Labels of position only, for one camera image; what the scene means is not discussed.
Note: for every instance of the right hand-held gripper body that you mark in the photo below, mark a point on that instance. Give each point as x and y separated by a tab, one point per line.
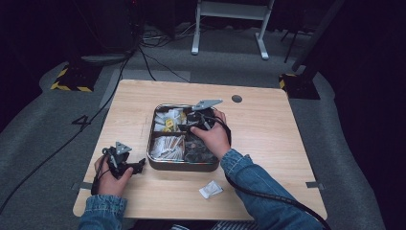
202	115

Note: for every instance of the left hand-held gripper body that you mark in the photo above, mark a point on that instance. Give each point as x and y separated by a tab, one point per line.
117	159

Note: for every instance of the square metal compartment tray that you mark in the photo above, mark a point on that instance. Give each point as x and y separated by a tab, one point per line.
178	166

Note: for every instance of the single white packet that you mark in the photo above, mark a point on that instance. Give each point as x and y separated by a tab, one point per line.
210	189

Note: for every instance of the person's left hand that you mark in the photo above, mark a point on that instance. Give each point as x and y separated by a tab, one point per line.
111	183

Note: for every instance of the person's right hand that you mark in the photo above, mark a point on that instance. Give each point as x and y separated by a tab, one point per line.
214	140

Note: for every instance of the pile of white yellow packets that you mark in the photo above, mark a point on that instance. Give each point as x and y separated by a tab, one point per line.
169	121

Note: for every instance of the pile of dark packets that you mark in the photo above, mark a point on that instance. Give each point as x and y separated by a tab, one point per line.
195	154

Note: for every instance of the pile of white brown sachets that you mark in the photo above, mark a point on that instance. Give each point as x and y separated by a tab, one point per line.
167	148

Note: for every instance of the round grey table grommet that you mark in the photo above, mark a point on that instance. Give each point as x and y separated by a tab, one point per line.
236	98

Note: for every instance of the grey tape tab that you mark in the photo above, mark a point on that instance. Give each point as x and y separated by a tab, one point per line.
314	185
81	186

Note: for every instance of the black yellow striped stand base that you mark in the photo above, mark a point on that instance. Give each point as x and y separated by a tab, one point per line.
76	78
300	87

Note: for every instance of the flat grey stand base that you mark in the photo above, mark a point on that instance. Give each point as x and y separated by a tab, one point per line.
105	59

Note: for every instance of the person's striped clothing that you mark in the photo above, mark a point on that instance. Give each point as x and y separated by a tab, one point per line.
233	226

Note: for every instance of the dark cabinet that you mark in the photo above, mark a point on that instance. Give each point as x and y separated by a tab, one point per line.
115	25

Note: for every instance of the dark slanted metal pole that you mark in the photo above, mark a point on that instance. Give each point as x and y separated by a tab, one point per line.
319	32

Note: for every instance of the white metal stand frame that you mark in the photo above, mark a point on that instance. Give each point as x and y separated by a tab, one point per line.
230	11

